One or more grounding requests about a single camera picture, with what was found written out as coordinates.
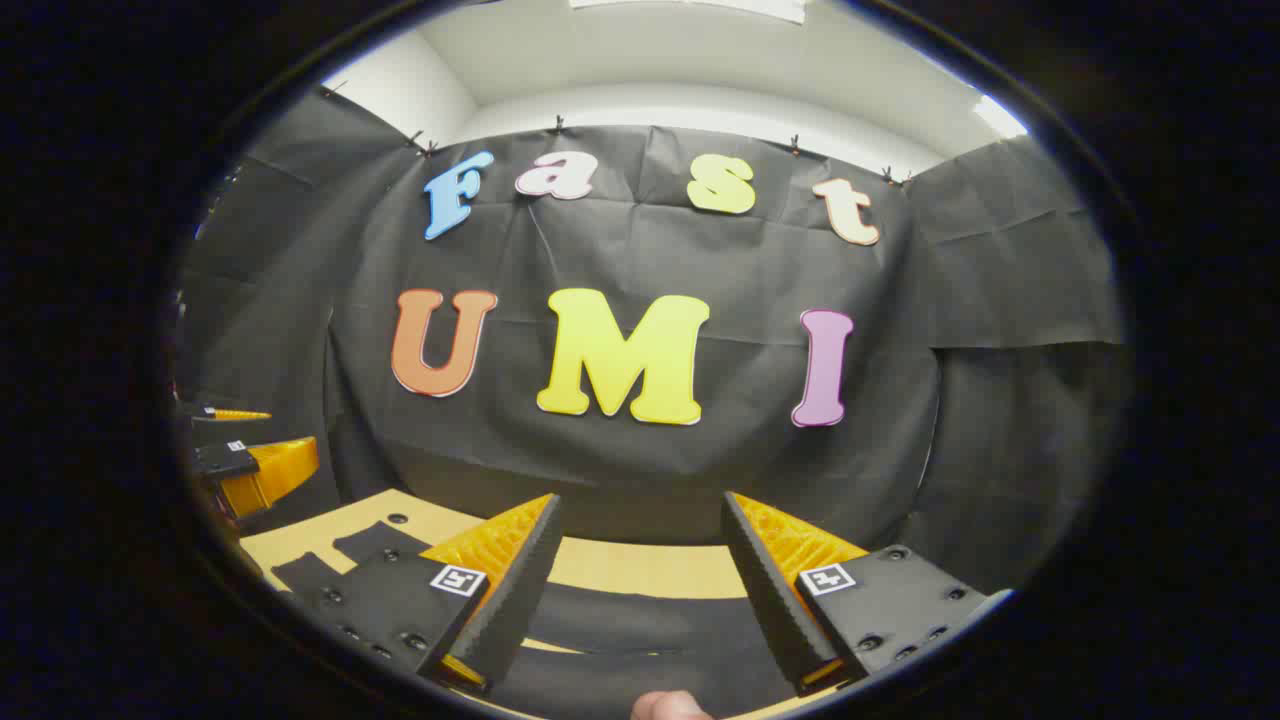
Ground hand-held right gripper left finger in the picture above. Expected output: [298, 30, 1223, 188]
[295, 493, 563, 696]

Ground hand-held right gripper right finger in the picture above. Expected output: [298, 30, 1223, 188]
[722, 490, 1001, 698]

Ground dark jeans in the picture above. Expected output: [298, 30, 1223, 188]
[270, 520, 801, 716]

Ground black backdrop cloth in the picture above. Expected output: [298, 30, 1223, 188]
[175, 90, 1131, 601]

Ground row of small backdrop clips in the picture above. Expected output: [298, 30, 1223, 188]
[320, 80, 916, 191]

